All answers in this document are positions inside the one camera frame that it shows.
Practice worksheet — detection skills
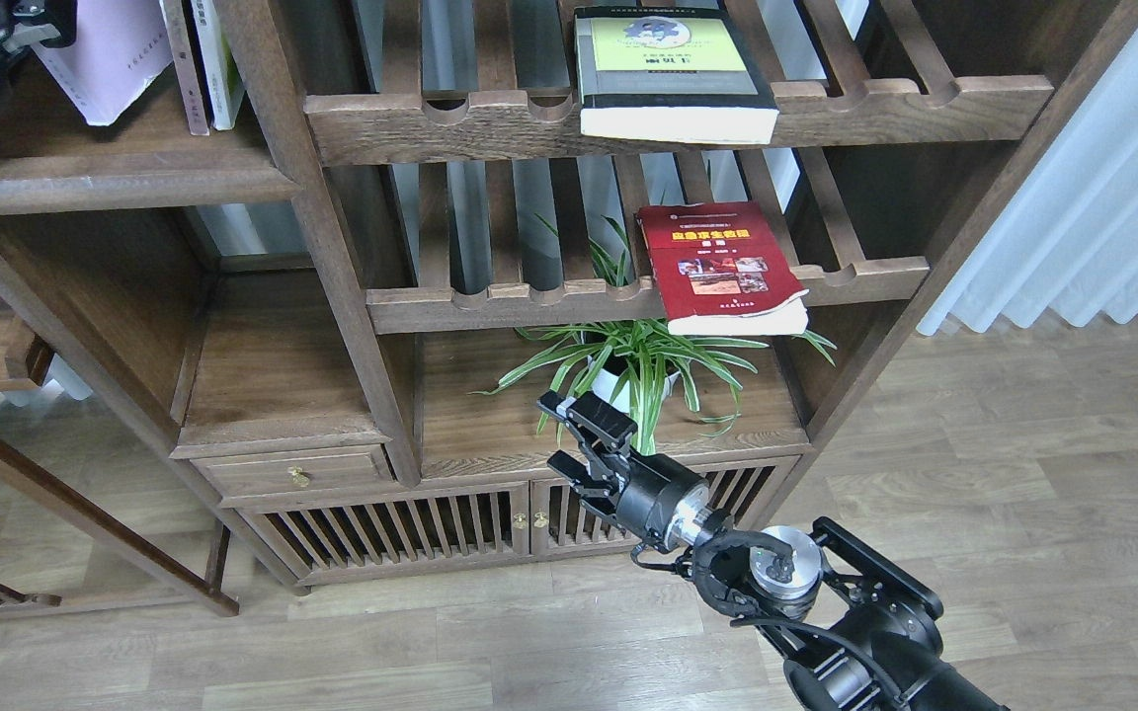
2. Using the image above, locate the white plant pot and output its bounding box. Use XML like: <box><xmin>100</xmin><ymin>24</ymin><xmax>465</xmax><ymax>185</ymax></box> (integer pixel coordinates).
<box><xmin>591</xmin><ymin>356</ymin><xmax>682</xmax><ymax>420</ymax></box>

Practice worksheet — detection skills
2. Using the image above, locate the wooden furniture at left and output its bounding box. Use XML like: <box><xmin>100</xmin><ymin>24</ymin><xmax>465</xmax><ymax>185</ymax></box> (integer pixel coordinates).
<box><xmin>0</xmin><ymin>297</ymin><xmax>239</xmax><ymax>618</ymax></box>

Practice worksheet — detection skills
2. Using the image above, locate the green spider plant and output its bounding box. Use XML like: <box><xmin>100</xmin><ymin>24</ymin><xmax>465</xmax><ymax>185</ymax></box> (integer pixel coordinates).
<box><xmin>496</xmin><ymin>201</ymin><xmax>835</xmax><ymax>454</ymax></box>

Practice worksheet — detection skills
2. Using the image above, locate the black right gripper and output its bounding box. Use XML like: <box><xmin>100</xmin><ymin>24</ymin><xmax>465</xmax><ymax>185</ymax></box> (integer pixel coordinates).
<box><xmin>537</xmin><ymin>390</ymin><xmax>715</xmax><ymax>553</ymax></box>

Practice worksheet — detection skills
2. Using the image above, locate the white green upright book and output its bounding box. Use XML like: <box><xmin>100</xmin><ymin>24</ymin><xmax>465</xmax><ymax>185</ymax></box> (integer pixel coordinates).
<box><xmin>193</xmin><ymin>0</ymin><xmax>247</xmax><ymax>130</ymax></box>

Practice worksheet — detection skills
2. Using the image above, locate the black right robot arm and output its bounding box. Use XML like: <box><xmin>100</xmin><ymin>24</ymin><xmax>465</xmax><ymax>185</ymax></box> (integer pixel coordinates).
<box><xmin>538</xmin><ymin>391</ymin><xmax>997</xmax><ymax>710</ymax></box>

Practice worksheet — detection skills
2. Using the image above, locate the red paperback book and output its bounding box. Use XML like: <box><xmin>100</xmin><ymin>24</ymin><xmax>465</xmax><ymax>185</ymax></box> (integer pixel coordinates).
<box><xmin>637</xmin><ymin>201</ymin><xmax>808</xmax><ymax>337</ymax></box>

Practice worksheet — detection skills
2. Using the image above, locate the dark wooden bookshelf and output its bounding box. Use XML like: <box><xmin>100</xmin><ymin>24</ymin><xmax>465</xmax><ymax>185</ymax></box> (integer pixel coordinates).
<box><xmin>0</xmin><ymin>1</ymin><xmax>1138</xmax><ymax>590</ymax></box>

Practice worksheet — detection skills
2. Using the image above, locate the white sheer curtain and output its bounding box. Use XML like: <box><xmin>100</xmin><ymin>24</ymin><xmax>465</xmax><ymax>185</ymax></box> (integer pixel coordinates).
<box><xmin>918</xmin><ymin>28</ymin><xmax>1138</xmax><ymax>336</ymax></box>

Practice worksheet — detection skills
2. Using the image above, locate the yellow green black book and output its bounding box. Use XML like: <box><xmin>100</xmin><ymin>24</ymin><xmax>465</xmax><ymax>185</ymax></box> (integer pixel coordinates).
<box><xmin>574</xmin><ymin>6</ymin><xmax>778</xmax><ymax>144</ymax></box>

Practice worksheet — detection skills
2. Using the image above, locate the pale lavender white book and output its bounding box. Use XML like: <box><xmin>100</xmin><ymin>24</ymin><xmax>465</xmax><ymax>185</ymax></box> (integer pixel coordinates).
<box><xmin>35</xmin><ymin>1</ymin><xmax>172</xmax><ymax>126</ymax></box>

